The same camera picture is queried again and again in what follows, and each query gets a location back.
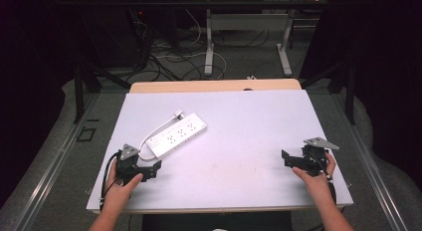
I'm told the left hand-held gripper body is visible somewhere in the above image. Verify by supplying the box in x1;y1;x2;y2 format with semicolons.
114;143;144;186

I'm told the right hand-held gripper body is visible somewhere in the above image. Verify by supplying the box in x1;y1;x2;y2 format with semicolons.
300;136;340;177

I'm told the person's left hand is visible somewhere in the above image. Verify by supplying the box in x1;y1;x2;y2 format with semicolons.
104;157;144;210

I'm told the person's right hand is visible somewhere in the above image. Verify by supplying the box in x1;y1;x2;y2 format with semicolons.
291;152;337;205

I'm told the white power strip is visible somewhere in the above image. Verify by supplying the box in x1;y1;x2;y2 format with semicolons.
145;112;208;160

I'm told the white table board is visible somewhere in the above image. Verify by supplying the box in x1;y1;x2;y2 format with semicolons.
86;89;354;213

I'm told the black metal stand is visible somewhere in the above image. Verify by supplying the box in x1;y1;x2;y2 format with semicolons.
300;56;358;126
73;56;132;124

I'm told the wooden table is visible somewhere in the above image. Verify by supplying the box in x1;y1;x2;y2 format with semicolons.
93;78;346;215

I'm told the white desk with metal legs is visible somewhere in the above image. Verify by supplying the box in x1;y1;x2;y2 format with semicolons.
184;0;330;78

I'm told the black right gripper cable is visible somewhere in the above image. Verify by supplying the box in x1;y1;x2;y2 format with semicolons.
313;153;337;205

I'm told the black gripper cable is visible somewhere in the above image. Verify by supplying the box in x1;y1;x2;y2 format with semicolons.
313;153;337;205
100;150;121;205

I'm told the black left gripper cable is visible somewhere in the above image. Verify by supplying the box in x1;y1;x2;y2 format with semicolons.
100;150;121;205

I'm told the white power strip cable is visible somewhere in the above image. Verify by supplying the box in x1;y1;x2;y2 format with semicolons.
137;113;179;162

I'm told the metal floor rail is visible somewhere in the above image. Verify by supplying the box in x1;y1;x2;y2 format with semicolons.
13;91;101;231
331;93;407;231

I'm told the bundle of floor cables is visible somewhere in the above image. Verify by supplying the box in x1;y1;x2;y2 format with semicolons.
127;8;272;83

